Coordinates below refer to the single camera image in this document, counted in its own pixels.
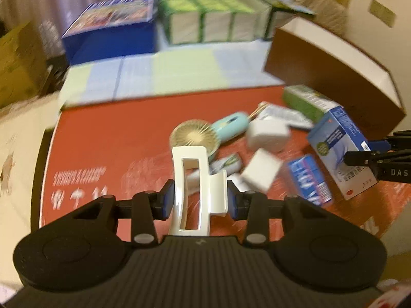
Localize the blue white medicine box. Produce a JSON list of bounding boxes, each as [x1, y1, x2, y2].
[[307, 107, 377, 200]]

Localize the white plug adapter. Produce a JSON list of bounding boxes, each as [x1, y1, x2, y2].
[[241, 148, 283, 193]]

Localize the white hair claw clip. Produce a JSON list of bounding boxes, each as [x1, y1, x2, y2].
[[169, 146, 228, 237]]

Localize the clear blue floss case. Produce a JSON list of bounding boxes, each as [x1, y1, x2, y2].
[[282, 154, 332, 206]]

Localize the green white spray box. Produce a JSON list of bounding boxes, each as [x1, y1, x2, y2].
[[282, 85, 340, 123]]

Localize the white smart socket cube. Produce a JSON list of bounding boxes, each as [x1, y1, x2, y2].
[[245, 118, 291, 153]]

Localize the mint handheld fan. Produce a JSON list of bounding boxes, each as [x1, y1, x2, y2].
[[169, 112, 250, 161]]

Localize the white pill bottle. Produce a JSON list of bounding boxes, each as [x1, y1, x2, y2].
[[186, 153, 243, 195]]

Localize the white cream tube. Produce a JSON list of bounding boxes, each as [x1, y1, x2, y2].
[[256, 102, 314, 131]]

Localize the red Motul cardboard mat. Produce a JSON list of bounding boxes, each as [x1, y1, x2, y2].
[[39, 84, 411, 241]]

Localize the brown open storage box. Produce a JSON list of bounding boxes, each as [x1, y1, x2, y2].
[[265, 17, 406, 139]]

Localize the plaid folded cloth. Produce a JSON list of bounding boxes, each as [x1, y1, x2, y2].
[[59, 41, 284, 107]]

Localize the quilted beige chair cover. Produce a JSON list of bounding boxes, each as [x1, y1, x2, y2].
[[294, 0, 348, 36]]

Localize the green landscape milk carton box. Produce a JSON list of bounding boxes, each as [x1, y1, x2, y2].
[[239, 0, 316, 41]]

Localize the blue flat puzzle box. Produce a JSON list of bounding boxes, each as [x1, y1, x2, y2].
[[61, 0, 155, 65]]

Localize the brown cardboard box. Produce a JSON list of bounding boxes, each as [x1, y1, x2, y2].
[[0, 22, 47, 107]]

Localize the green tissue pack bundle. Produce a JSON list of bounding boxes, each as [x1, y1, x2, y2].
[[155, 0, 260, 45]]

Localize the wall socket plates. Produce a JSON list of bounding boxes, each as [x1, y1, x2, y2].
[[369, 0, 396, 28]]

